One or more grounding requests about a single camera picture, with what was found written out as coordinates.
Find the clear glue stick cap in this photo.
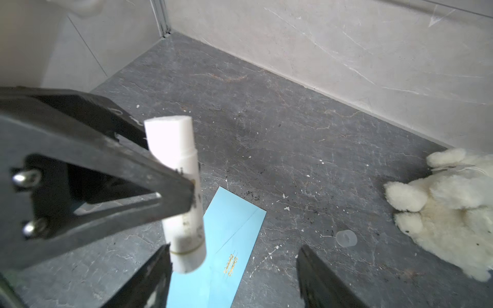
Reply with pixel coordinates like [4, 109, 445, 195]
[335, 230, 358, 248]

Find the light blue envelope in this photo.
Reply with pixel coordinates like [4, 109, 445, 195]
[166, 187, 266, 307]

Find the white plush teddy bear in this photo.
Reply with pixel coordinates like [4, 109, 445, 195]
[384, 148, 492, 282]

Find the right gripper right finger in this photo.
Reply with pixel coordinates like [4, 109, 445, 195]
[296, 245, 368, 308]

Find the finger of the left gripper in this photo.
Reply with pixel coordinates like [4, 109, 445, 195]
[1, 87, 148, 150]
[1, 109, 174, 269]

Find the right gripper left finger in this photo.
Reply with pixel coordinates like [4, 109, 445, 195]
[103, 245, 172, 307]

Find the white glue stick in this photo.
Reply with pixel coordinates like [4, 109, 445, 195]
[145, 115, 207, 274]

